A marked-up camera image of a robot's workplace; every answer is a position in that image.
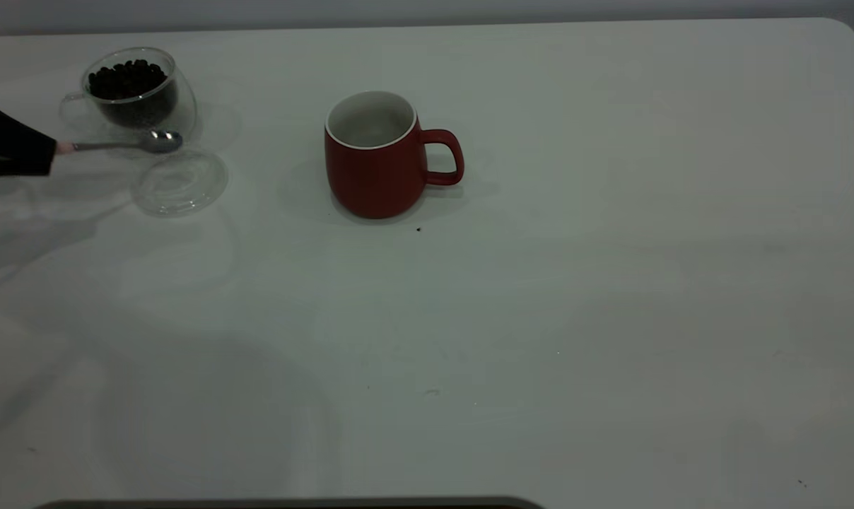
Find clear double-wall glass cup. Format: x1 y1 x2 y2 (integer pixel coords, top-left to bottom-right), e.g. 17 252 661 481
59 47 198 153

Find dark coffee beans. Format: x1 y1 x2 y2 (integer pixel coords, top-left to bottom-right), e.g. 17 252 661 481
87 59 170 129

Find clear round glass lid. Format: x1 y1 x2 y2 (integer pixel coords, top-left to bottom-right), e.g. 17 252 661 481
131 147 228 218

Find pink-handled metal spoon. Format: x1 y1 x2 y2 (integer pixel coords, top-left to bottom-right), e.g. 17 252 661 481
54 130 184 155

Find red ceramic mug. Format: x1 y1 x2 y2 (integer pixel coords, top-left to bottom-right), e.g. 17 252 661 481
324 90 465 220

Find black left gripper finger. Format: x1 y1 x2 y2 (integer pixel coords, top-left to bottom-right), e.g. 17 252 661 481
0 151 55 178
0 92 57 158

